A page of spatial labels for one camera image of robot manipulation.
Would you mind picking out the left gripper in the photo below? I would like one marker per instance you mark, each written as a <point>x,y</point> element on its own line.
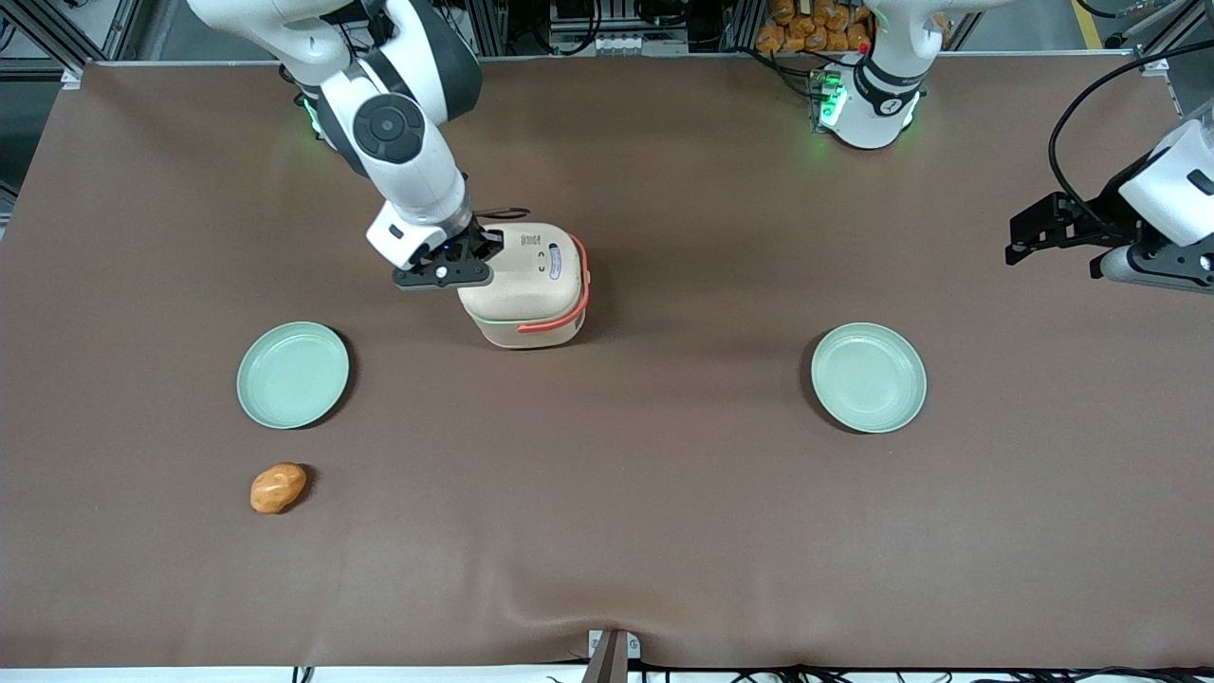
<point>1106,206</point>

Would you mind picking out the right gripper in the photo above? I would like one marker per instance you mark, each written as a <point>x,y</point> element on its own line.
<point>476,243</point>

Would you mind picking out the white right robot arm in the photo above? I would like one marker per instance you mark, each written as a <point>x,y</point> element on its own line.
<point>398,123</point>

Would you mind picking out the pale green round plate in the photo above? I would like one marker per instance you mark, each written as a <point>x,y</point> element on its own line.
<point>868,377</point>
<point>293,374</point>

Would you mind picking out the white power strip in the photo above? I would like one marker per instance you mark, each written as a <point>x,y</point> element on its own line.
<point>607,43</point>

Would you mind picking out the orange-brown bread roll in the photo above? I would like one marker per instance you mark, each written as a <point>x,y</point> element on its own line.
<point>278,488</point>

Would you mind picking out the brown table mat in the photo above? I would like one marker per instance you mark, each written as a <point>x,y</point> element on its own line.
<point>607,531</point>

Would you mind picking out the bag of orange bread rolls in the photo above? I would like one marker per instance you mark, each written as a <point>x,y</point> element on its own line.
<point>811,27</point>

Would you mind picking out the metal table clamp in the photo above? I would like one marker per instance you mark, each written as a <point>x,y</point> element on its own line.
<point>612,656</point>

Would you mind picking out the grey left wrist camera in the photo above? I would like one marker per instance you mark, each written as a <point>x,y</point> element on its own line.
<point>1152,268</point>

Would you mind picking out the metal corner bracket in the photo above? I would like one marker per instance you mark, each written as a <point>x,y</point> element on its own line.
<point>72,78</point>
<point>1156,66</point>

